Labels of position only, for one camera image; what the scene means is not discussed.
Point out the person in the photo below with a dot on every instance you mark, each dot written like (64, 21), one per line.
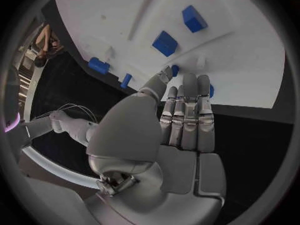
(44, 41)

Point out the blue plug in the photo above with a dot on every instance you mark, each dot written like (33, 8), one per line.
(98, 65)

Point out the blue peg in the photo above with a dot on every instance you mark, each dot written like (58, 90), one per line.
(212, 91)
(175, 70)

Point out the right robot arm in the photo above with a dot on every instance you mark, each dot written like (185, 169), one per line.
(75, 128)

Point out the blue block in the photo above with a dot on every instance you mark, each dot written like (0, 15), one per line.
(194, 19)
(165, 44)

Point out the blue cylinder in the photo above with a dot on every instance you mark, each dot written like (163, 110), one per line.
(126, 81)

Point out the white task board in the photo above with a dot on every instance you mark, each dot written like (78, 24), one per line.
(150, 18)

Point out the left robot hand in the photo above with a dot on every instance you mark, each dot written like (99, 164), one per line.
(131, 131)

